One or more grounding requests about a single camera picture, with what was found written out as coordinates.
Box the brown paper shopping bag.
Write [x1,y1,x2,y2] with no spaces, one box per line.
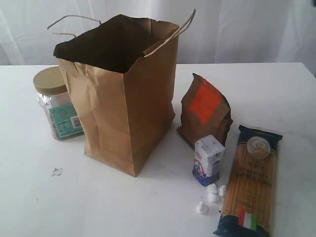
[53,14,193,177]

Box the brown pouch orange label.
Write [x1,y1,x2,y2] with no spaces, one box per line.
[177,73,233,148]

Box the small white blue carton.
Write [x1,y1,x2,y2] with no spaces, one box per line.
[193,135,225,186]

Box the white crumpled lump upper left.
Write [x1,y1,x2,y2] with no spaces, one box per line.
[207,183,218,195]

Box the white crumpled lump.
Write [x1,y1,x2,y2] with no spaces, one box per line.
[207,193,220,203]
[207,183,218,195]
[217,185,227,198]
[196,201,209,215]

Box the clear jar gold lid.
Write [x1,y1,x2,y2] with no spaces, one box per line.
[33,66,84,140]

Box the white crumpled lump right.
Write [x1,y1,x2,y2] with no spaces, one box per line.
[217,185,227,198]

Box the white crumpled lump middle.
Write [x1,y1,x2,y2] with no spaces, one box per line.
[207,193,220,203]

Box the white crumpled lump lower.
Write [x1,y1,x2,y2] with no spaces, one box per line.
[196,201,209,215]

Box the clear plastic scrap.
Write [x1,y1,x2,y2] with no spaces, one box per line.
[51,167,63,177]

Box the spaghetti packet dark blue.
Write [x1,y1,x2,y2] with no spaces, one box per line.
[214,125,282,237]

